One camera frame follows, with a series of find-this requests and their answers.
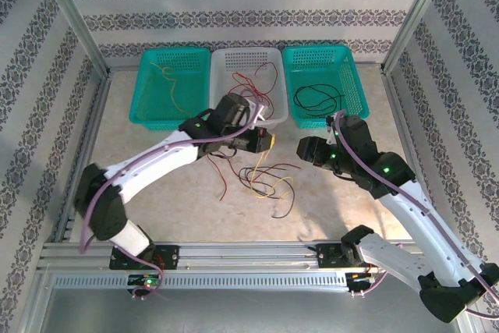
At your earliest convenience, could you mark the thin red wire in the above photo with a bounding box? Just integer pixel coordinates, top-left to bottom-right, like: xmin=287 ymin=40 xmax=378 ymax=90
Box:
xmin=255 ymin=60 xmax=280 ymax=114
xmin=206 ymin=152 xmax=232 ymax=202
xmin=232 ymin=71 xmax=274 ymax=106
xmin=239 ymin=163 xmax=302 ymax=178

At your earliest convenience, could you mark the thin yellow wire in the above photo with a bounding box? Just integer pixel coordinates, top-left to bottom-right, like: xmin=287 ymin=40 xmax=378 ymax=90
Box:
xmin=150 ymin=62 xmax=189 ymax=116
xmin=253 ymin=175 xmax=294 ymax=200
xmin=250 ymin=134 xmax=277 ymax=198

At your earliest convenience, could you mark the thin black wire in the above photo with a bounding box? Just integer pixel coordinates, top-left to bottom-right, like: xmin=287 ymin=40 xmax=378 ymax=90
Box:
xmin=238 ymin=167 xmax=297 ymax=220
xmin=293 ymin=83 xmax=345 ymax=119

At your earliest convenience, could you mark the white plastic basket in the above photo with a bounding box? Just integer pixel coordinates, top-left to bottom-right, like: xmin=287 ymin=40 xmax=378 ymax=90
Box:
xmin=209 ymin=47 xmax=290 ymax=131

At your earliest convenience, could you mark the teal plastic basket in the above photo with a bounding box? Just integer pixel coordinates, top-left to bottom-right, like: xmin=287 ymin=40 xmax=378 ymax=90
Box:
xmin=129 ymin=48 xmax=214 ymax=132
xmin=281 ymin=44 xmax=370 ymax=129

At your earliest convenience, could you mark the small controller circuit board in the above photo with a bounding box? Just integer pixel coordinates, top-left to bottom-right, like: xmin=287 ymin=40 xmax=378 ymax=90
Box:
xmin=345 ymin=271 xmax=380 ymax=284
xmin=127 ymin=273 xmax=163 ymax=288

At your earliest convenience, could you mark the aluminium table side rail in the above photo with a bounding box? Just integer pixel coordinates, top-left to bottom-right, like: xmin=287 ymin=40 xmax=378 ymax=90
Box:
xmin=58 ymin=71 xmax=114 ymax=243
xmin=381 ymin=69 xmax=444 ymax=235

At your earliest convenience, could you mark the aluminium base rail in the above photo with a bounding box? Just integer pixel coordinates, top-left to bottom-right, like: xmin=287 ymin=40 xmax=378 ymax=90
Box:
xmin=38 ymin=241 xmax=426 ymax=271

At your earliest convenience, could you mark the slotted metal cable duct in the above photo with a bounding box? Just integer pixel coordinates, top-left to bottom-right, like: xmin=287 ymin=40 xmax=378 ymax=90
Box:
xmin=52 ymin=272 xmax=350 ymax=291

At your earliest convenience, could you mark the aluminium frame post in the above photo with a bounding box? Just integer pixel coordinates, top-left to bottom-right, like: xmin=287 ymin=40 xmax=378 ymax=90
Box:
xmin=33 ymin=0 xmax=114 ymax=79
xmin=380 ymin=0 xmax=457 ymax=75

